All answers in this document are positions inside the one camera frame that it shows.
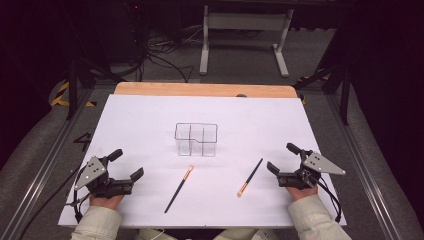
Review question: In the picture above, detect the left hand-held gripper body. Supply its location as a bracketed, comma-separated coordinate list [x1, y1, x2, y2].
[73, 155, 134, 200]

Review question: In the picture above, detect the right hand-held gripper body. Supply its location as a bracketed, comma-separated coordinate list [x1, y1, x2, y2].
[276, 149, 347, 192]

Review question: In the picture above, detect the black gold makeup brush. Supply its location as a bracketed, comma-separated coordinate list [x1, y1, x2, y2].
[236, 157, 264, 198]
[163, 164, 195, 214]

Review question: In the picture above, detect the person's right hand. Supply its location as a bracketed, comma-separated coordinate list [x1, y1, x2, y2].
[286, 185, 319, 202]

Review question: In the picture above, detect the person's left hand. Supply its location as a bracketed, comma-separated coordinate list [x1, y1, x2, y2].
[89, 194, 125, 211]

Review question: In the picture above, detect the black tape floor mark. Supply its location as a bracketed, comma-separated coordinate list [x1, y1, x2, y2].
[73, 132, 93, 153]

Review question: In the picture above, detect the clear plastic organizer box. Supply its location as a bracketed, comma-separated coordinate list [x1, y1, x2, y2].
[174, 122, 219, 158]

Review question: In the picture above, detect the white paper sheet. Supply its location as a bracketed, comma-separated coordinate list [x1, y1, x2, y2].
[58, 94, 348, 229]

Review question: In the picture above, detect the wooden table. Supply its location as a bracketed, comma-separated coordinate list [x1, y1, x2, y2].
[113, 82, 298, 99]

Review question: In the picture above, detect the white metal stand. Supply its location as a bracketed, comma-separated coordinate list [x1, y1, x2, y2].
[199, 4, 295, 78]

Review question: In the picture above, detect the right hand-held gripper cable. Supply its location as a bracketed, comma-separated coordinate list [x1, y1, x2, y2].
[314, 175, 343, 224]

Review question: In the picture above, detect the hand-held gripper cable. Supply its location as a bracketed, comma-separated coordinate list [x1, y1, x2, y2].
[16, 164, 84, 240]
[314, 175, 343, 224]

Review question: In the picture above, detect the left hand-held gripper cable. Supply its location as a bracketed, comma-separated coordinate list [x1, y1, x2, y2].
[16, 164, 84, 240]

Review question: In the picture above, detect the aluminium floor rail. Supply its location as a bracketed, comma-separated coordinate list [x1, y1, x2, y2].
[0, 89, 95, 240]
[324, 94, 409, 240]

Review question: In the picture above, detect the black floor cable bundle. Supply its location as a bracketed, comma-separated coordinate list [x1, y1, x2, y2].
[131, 24, 203, 84]

